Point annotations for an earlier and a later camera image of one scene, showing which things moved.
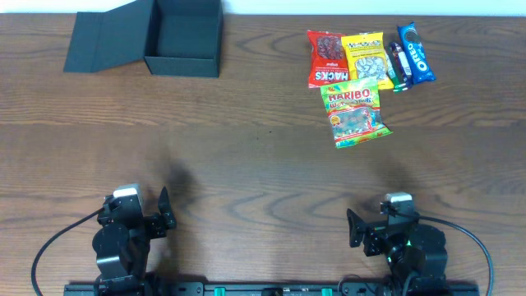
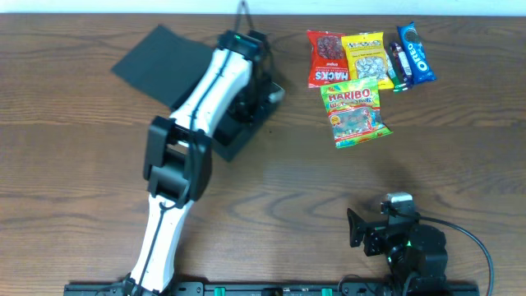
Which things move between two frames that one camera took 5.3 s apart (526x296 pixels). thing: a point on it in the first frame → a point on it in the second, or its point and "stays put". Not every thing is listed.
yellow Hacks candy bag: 367,59 stays put
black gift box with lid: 177,38 → 164,63
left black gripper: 155,223 → 255,110
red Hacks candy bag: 327,59 stays put
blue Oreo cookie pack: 419,63 stays put
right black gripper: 374,237 stays put
